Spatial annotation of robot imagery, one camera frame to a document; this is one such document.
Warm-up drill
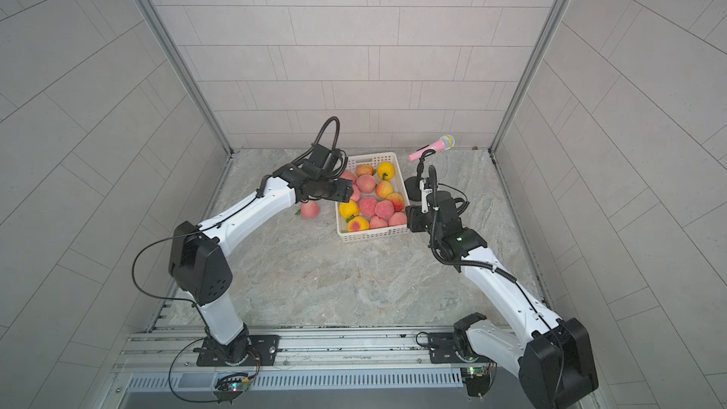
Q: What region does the pink peach with leaf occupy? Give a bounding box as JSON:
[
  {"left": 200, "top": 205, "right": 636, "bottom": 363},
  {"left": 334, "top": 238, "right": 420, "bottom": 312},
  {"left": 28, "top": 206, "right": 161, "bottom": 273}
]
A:
[{"left": 341, "top": 170, "right": 357, "bottom": 184}]

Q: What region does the red orange peach bottom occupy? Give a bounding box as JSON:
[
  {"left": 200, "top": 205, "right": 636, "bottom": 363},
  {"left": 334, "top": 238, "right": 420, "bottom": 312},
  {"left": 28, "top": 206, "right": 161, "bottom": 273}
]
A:
[{"left": 385, "top": 192, "right": 405, "bottom": 212}]

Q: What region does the orange wrinkled peach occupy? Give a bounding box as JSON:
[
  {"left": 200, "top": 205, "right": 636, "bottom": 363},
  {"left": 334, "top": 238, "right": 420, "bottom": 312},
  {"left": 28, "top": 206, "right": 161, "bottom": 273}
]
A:
[{"left": 355, "top": 164, "right": 374, "bottom": 177}]

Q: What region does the dark pink peach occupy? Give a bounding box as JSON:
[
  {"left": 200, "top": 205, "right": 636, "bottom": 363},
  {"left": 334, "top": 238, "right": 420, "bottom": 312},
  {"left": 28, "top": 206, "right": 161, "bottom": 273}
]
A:
[{"left": 374, "top": 200, "right": 396, "bottom": 221}]

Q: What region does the yellow peach with leaf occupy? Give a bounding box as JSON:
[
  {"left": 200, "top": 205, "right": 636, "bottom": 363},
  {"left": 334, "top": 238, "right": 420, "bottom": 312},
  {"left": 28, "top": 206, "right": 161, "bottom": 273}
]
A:
[{"left": 348, "top": 216, "right": 370, "bottom": 233}]

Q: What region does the white perforated plastic basket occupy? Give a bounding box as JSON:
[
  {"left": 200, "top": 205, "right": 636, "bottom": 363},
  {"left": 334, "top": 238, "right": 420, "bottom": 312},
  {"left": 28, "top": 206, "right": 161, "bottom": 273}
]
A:
[{"left": 336, "top": 151, "right": 410, "bottom": 242}]

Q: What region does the orange pink peach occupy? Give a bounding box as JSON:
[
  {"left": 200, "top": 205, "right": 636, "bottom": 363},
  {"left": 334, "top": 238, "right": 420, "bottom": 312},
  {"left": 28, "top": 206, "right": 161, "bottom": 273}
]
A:
[{"left": 375, "top": 180, "right": 395, "bottom": 200}]

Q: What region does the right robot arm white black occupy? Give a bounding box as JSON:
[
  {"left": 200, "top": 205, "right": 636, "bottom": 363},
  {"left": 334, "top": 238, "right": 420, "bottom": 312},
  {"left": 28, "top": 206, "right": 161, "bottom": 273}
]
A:
[{"left": 405, "top": 166, "right": 599, "bottom": 408}]

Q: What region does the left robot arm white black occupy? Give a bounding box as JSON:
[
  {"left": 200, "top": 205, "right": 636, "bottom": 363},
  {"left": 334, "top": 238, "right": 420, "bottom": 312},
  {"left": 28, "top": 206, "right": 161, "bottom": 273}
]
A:
[{"left": 168, "top": 117, "right": 353, "bottom": 365}]

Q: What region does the pink toy microphone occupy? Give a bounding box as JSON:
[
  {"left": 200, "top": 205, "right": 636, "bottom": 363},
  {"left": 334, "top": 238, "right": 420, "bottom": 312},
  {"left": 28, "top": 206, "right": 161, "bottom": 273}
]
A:
[{"left": 408, "top": 134, "right": 456, "bottom": 162}]

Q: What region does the right circuit board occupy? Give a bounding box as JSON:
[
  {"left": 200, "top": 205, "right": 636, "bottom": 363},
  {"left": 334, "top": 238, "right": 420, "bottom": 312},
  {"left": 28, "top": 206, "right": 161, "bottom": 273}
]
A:
[{"left": 461, "top": 365, "right": 494, "bottom": 400}]

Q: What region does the white ventilation grille strip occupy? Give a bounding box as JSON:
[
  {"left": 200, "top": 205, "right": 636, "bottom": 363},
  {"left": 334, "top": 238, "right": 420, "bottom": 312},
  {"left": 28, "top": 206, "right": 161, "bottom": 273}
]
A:
[{"left": 127, "top": 367, "right": 464, "bottom": 394}]

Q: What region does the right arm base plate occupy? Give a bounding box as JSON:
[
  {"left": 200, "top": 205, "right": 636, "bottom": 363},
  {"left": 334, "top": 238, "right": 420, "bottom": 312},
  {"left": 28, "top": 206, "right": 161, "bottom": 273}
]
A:
[{"left": 416, "top": 333, "right": 492, "bottom": 367}]

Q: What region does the aluminium mounting rail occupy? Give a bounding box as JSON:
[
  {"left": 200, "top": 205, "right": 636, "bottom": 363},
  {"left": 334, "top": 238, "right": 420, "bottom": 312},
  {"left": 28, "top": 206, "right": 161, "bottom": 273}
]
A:
[{"left": 112, "top": 326, "right": 586, "bottom": 373}]

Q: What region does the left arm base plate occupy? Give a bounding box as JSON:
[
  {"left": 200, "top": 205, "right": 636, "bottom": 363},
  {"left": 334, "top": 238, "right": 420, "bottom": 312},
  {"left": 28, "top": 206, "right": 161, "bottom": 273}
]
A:
[{"left": 193, "top": 335, "right": 280, "bottom": 367}]

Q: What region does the left circuit board with cable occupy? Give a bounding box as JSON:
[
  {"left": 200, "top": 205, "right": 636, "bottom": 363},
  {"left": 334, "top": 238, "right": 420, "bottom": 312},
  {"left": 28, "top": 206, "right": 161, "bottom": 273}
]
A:
[{"left": 167, "top": 338, "right": 262, "bottom": 404}]

